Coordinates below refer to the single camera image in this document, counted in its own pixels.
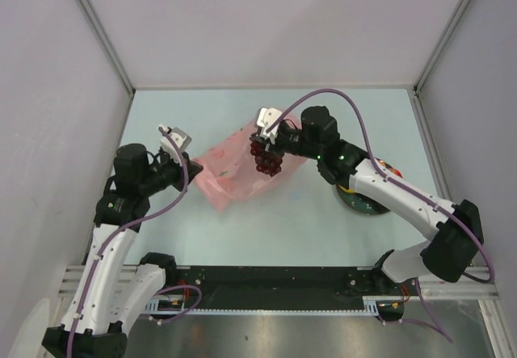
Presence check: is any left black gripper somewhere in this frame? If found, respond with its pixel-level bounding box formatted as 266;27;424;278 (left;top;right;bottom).
139;149;202;196

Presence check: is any red fake grape bunch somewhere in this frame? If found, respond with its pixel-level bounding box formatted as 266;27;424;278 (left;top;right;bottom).
250;141;284;177

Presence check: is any pink plastic bag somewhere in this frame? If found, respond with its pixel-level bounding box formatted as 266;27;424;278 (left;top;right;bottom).
194;120;306;212

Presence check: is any red fake apple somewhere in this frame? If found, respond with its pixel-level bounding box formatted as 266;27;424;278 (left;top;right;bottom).
390;168;403;178

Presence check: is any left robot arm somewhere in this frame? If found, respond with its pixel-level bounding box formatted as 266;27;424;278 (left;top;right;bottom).
42;143;203;357

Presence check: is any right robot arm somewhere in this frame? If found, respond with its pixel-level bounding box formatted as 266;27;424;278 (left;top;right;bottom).
250;106;482;294

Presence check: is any blue ceramic plate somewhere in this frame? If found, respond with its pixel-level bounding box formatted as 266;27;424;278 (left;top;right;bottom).
335;184;390;216

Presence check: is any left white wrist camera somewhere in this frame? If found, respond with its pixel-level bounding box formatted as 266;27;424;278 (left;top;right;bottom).
158;124;191;164

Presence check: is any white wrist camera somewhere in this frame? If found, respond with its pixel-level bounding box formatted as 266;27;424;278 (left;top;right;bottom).
158;124;191;164
255;107;283;144

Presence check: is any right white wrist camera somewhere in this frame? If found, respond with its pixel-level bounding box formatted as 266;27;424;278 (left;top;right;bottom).
255;107;283;144

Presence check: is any white cable duct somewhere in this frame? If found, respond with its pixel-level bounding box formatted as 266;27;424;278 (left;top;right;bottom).
141;297;185;317

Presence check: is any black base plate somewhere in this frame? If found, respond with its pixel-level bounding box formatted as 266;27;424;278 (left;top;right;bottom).
176;266;416;311

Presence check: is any left aluminium corner post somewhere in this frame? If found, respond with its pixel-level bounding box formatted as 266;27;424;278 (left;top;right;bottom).
60;0;137;96

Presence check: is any aluminium corner post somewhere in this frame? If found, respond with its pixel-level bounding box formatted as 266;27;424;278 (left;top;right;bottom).
60;0;137;96
412;0;490;95

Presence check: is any aluminium frame rail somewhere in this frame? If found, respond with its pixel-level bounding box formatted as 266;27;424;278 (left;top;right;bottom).
418;275;499;301

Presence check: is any right aluminium corner post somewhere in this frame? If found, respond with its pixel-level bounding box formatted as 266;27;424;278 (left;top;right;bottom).
412;0;490;95

